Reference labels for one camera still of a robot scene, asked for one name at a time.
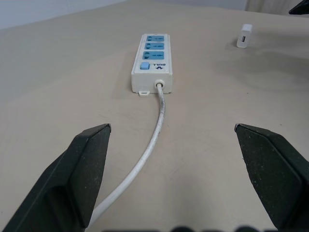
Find white USB charger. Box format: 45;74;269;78
236;24;253;48

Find white power cable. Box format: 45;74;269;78
88;83;167;227

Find white power strip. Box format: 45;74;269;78
131;33;174;98

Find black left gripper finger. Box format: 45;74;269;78
0;123;112;232
234;123;309;232

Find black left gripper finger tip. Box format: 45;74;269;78
289;0;309;15

